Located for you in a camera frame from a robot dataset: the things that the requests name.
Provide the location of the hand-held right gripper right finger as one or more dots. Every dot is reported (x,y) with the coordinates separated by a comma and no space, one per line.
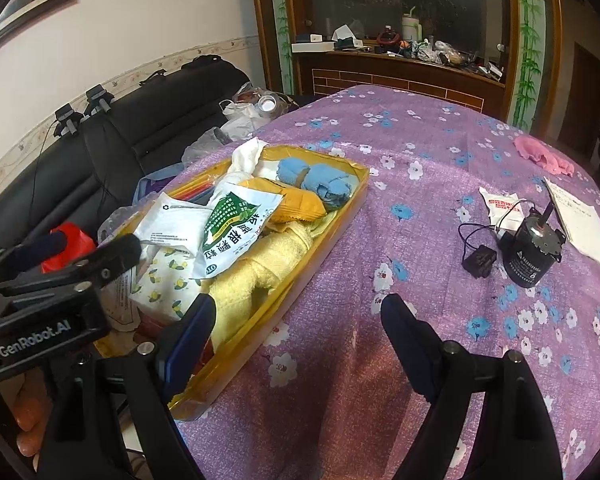
(405,335)

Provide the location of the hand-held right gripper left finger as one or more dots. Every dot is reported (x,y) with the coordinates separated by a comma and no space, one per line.
(190,340)

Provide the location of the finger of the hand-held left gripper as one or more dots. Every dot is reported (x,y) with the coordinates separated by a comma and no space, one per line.
(117,255)
(45,249)

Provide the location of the yellow tray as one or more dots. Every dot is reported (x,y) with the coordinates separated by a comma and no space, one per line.
(230,360)

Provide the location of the lemon print tissue pack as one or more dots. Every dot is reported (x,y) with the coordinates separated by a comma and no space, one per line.
(162,280)

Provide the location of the green white packet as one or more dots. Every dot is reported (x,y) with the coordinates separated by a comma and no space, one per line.
(230,232)

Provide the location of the white towel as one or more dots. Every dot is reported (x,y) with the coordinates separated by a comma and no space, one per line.
(247,157)

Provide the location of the blue towel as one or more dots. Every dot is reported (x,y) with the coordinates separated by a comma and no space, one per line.
(330,182)

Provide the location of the person's left hand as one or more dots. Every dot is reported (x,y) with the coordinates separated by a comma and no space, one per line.
(30,410)

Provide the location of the clear bag with red contents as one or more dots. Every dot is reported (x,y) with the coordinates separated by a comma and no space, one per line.
(70,240)

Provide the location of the white printed packet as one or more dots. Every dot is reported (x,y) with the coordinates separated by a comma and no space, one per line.
(167,220)

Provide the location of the blue purple bag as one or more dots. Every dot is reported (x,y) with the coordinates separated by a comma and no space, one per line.
(150,185)

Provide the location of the red striped packet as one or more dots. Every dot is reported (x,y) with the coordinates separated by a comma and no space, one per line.
(192,192)

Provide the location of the yellow towel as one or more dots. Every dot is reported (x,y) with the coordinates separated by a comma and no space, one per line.
(260,270)

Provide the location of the black plug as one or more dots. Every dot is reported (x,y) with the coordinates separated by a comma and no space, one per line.
(475,260)

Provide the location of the black sofa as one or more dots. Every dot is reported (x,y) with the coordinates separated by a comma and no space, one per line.
(130,125)

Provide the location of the clear plastic bag with contents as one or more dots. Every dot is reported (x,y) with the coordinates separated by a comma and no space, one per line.
(205,147)

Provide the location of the black cylindrical motor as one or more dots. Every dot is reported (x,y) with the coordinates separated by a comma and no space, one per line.
(527,255)

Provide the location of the white packet red label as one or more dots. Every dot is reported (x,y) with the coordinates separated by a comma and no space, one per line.
(495,205)

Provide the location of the orange packet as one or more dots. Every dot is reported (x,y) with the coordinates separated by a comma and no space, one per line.
(300,205)

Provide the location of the white plastic bag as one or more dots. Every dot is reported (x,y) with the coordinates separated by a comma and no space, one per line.
(240,117)

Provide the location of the white paper sheet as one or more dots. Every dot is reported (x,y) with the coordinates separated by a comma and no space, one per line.
(580,225)

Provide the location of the black pouch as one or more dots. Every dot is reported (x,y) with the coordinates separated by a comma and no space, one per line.
(202,62)

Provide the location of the purple floral tablecloth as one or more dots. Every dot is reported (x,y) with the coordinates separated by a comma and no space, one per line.
(430,125)

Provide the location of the pink cloth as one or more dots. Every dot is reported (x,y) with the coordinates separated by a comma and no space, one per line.
(542,155)

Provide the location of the wooden cabinet with clutter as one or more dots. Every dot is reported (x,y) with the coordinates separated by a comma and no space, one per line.
(450,55)

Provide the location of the white flat box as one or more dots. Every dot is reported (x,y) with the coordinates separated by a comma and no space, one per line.
(312,47)

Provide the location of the wooden door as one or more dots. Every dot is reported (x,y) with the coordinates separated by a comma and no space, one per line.
(587,100)

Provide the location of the tissue box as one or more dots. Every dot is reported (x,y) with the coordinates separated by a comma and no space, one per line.
(347,35)

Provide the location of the white jug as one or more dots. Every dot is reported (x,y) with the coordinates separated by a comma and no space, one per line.
(410,27)

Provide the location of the wooden cabinet with bamboo frame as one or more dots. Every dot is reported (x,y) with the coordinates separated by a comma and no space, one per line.
(380,82)

